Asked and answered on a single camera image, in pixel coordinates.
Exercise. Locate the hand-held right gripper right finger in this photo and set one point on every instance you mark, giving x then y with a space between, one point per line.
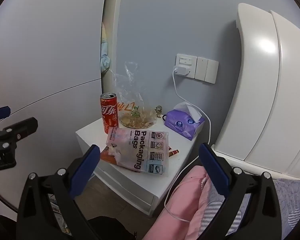
215 170

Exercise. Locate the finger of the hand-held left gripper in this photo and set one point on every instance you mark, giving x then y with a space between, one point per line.
22 127
0 113

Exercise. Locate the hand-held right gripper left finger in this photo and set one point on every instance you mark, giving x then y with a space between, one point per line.
86 170

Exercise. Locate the brown snack wrapper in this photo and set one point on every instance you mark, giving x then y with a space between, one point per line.
174 152

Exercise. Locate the white printed zip bag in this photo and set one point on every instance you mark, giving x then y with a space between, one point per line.
140 150

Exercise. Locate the red soda can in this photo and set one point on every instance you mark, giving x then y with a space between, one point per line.
109 115

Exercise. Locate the clear plastic food bag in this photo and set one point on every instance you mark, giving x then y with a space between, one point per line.
135 105

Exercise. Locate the red snack packet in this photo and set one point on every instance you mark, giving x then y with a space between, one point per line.
106 157

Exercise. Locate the white nightstand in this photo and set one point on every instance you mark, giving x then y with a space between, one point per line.
95 132

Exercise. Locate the pink blanket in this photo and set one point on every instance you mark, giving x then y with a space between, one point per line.
180 205

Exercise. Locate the purple tissue pack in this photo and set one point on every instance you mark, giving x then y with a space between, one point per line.
180 123

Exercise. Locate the grey striped bedding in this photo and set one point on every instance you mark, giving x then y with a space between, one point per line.
290 200

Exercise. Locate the white wardrobe door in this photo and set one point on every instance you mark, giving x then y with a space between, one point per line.
52 42

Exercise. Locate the white bed headboard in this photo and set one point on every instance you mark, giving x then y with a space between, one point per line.
265 92

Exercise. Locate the white charger plug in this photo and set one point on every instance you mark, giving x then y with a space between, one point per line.
182 70

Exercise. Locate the light blue cloth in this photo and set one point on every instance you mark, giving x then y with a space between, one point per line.
105 60

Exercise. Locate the white wall switch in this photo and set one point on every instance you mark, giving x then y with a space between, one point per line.
207 70

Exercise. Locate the white wall socket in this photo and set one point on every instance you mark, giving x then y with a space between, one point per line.
187 60

